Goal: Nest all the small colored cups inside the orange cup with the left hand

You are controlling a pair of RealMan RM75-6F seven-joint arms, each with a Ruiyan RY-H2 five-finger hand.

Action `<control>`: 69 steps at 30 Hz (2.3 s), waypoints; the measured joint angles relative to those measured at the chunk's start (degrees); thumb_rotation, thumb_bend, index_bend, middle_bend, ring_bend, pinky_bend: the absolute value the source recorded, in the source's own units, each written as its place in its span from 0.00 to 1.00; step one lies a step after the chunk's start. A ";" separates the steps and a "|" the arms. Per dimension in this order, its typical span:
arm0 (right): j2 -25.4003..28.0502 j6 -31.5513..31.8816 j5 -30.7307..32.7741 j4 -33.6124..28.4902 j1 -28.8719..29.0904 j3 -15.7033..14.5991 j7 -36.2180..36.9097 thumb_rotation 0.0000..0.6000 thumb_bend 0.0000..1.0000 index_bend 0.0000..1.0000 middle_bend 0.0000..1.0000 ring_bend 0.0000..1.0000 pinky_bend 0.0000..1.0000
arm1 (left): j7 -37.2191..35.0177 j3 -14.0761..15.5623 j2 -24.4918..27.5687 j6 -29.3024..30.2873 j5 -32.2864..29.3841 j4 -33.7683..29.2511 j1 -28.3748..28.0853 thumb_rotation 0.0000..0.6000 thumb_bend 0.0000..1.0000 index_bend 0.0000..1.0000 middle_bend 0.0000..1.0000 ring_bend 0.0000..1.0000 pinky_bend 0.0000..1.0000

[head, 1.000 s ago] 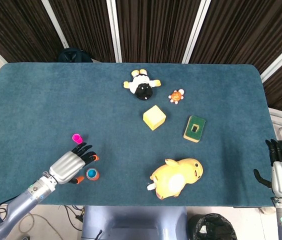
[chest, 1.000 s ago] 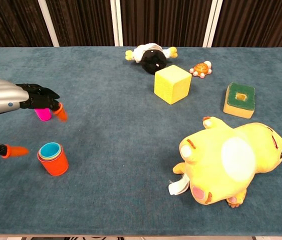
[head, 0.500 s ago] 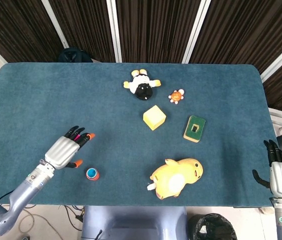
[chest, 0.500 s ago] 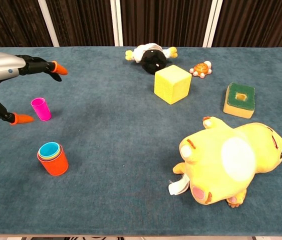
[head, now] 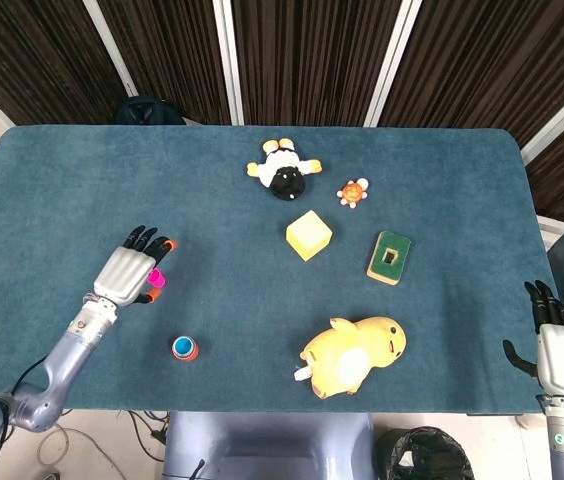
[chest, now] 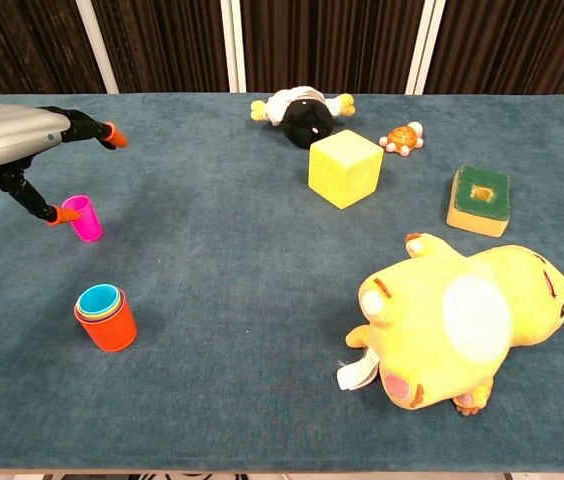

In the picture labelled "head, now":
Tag orange turtle toy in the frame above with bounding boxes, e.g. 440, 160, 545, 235
336, 177, 370, 209

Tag black white plush doll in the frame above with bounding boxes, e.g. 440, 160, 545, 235
246, 137, 323, 202

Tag blue-grey robot torso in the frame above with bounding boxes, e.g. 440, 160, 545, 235
163, 410, 377, 480

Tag orange plastic cup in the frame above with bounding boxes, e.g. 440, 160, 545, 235
171, 335, 200, 362

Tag green yellow sponge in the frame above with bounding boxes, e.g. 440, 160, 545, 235
365, 230, 412, 287

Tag grey floor cable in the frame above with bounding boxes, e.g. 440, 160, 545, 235
35, 423, 116, 480

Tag yellow foam cube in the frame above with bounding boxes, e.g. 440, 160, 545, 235
285, 209, 334, 262

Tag white metal rack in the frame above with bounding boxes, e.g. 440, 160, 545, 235
536, 215, 564, 251

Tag dark backpack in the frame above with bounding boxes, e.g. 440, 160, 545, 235
115, 95, 186, 127

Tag black trash bin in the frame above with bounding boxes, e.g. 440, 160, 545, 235
375, 425, 476, 480

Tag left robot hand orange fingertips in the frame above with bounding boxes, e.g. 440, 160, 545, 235
92, 225, 178, 307

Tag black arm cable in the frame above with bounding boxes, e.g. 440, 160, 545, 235
11, 355, 49, 397

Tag blue felt table cover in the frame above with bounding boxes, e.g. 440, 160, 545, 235
0, 124, 558, 415

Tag yellow plush duck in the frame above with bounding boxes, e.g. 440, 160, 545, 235
292, 315, 408, 400

